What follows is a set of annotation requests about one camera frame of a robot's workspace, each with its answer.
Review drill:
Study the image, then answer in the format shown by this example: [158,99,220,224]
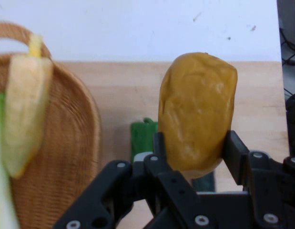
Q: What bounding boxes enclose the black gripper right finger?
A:
[220,130,295,229]

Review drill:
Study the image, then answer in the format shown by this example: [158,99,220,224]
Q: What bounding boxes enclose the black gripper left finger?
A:
[53,131,198,229]

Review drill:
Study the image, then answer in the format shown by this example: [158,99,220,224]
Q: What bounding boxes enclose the green bell pepper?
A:
[130,117,160,161]

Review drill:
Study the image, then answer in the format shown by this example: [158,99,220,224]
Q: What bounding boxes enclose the brown-yellow potato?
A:
[157,52,239,180]

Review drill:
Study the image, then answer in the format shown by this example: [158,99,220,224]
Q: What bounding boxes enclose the woven wicker basket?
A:
[0,21,103,229]

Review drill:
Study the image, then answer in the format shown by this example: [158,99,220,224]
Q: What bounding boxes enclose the wooden cutting board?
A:
[50,61,290,229]

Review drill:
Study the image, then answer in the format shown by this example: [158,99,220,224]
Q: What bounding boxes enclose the green and white leek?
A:
[0,91,21,229]

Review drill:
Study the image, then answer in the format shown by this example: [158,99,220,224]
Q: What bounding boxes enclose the yellow corn cob with husk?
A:
[3,33,54,180]

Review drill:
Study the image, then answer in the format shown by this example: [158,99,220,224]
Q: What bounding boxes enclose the black camera stand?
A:
[285,90,295,158]

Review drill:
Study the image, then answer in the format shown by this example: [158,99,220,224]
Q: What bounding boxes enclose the black floor cables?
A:
[279,27,295,68]

